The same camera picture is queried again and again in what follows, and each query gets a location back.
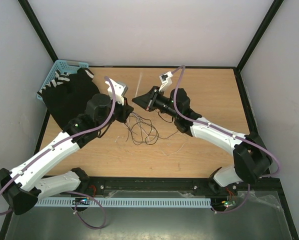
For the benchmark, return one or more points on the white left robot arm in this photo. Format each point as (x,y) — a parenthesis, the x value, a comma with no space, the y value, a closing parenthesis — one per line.
(23,186)

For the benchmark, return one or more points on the white zip tie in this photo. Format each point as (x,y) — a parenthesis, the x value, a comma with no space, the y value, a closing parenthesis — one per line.
(138,83)

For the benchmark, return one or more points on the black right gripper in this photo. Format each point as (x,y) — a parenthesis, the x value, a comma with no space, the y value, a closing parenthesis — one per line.
(144,100)

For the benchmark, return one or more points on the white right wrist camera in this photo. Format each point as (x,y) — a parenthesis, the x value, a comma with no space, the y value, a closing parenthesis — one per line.
(166,81)

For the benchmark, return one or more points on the black striped cloth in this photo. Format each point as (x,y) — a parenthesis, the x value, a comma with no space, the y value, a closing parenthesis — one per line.
(67,94)

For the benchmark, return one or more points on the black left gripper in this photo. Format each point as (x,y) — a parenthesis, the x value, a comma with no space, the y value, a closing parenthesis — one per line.
(125,109)

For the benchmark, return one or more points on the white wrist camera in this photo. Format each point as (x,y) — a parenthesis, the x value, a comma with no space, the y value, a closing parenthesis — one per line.
(166,81)
(116,90)

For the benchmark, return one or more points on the black frame post right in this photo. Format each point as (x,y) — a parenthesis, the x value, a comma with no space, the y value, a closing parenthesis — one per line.
(269,16)

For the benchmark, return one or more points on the black frame post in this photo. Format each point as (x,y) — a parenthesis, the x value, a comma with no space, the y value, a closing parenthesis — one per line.
(29,12)
(269,16)

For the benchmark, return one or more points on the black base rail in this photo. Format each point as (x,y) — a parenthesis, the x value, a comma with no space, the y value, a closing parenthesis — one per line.
(102,186)

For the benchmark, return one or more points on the black frame post left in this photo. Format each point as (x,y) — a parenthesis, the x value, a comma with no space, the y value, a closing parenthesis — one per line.
(29,12)

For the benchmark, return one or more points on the blue plastic basket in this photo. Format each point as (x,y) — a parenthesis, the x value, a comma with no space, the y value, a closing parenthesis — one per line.
(64,66)

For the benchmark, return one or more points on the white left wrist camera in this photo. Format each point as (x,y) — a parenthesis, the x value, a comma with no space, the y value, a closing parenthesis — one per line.
(116,90)

